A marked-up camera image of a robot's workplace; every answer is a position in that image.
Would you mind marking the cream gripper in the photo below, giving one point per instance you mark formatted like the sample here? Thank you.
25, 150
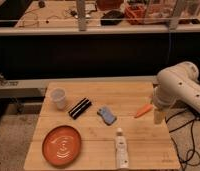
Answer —
159, 116

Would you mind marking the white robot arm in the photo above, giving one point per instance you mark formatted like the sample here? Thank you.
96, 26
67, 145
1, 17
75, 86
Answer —
178, 82

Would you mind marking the blue sponge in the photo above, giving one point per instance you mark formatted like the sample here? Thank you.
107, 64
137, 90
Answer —
108, 117

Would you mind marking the white bottle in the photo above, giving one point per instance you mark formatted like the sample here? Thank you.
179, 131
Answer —
122, 161

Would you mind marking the black rectangular block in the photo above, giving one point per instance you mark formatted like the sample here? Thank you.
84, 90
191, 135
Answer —
79, 108

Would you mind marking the clear plastic cup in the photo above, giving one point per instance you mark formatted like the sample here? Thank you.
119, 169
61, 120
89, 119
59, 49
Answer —
58, 97

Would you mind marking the orange plate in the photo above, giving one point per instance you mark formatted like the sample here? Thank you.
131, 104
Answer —
61, 146

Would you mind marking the orange crate on bench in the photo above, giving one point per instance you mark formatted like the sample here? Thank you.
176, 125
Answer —
135, 14

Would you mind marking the black bag on bench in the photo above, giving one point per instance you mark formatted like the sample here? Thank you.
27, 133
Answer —
112, 17

